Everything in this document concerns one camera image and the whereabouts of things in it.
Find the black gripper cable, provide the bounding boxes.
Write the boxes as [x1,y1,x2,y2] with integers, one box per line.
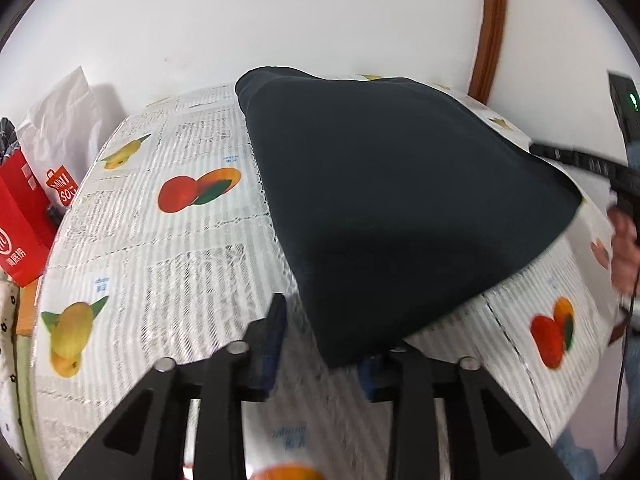
[612,259,640,449]

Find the person's right hand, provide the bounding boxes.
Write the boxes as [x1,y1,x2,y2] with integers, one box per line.
[608,206,640,297]

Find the white plastic shopping bag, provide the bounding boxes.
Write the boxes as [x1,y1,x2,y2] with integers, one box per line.
[17,67,125,212]

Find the plaid grey cloth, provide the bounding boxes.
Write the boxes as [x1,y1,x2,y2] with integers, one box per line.
[0,117,20,165]

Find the brown wooden door frame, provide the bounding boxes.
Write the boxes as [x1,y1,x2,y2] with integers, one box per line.
[468,0,508,104]

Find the green bed sheet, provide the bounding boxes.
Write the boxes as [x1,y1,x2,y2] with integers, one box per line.
[15,335,49,480]

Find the red paper shopping bag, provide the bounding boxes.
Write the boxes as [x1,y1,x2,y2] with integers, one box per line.
[0,150,56,287]

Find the black sweatshirt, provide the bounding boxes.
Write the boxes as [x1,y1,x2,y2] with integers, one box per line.
[235,67,582,368]

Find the fruit print tablecloth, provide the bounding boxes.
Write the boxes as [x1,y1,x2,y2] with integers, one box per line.
[32,84,620,479]

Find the wooden bedside cabinet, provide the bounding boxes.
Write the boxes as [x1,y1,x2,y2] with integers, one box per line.
[15,280,39,337]

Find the white dotted quilt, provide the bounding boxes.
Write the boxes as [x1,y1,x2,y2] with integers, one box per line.
[0,274,30,470]

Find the person's jeans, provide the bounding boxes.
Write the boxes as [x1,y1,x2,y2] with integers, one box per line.
[552,429,640,480]

